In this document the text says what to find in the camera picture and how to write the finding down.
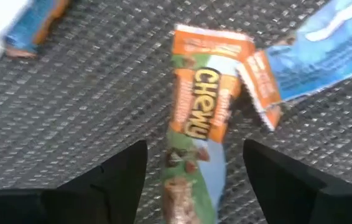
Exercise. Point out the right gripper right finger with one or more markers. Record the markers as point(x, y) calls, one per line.
point(275, 186)

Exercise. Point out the orange peanut butter granola bar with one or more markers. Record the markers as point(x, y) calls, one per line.
point(207, 99)

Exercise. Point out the blue oatmeal raisin granola bar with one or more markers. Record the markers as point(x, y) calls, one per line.
point(319, 56)

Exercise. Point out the dark multicoloured granola bar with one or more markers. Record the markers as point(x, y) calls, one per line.
point(23, 28)

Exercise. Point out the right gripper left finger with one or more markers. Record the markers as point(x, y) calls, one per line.
point(123, 180)

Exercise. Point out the grey woven placemat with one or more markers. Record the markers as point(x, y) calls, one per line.
point(70, 109)

